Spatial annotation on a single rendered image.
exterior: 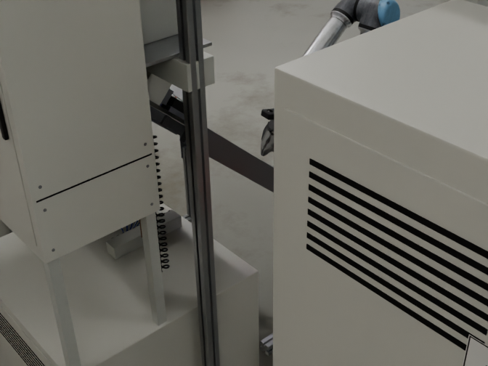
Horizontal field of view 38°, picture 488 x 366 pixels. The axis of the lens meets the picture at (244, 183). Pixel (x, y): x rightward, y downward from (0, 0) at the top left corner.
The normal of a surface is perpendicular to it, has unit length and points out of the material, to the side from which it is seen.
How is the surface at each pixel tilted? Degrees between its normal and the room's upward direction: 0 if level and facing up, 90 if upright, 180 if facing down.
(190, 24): 90
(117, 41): 90
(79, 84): 90
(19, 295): 0
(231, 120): 0
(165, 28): 90
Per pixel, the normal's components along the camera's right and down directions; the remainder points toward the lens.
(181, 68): -0.76, 0.36
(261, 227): -0.02, -0.84
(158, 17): 0.66, 0.40
